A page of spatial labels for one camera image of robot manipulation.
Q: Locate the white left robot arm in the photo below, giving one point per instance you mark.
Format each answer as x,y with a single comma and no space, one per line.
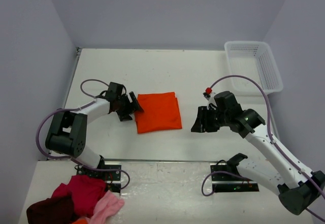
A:
68,128

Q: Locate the crimson red t shirt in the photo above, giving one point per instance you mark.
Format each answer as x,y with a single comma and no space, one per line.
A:
84,191

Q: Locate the orange red cloth piece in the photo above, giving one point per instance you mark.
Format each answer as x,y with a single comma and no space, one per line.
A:
82,220

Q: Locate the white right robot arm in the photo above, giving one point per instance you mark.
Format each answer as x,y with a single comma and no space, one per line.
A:
295,184

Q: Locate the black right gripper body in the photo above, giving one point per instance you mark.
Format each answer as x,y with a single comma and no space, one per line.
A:
211,119

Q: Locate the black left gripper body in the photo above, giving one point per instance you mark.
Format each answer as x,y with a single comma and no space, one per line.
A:
124,107

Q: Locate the orange t shirt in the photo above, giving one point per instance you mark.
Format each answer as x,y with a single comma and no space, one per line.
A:
160,113

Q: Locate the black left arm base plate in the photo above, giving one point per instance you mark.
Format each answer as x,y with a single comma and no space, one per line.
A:
112,175

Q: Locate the pink t shirt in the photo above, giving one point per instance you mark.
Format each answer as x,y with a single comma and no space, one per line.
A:
106,207

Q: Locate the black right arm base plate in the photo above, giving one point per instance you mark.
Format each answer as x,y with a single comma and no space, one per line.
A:
224,183

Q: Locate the dark maroon t shirt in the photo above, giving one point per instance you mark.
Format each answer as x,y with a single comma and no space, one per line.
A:
52,210

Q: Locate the white plastic basket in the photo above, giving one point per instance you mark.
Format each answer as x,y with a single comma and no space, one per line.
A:
255,60

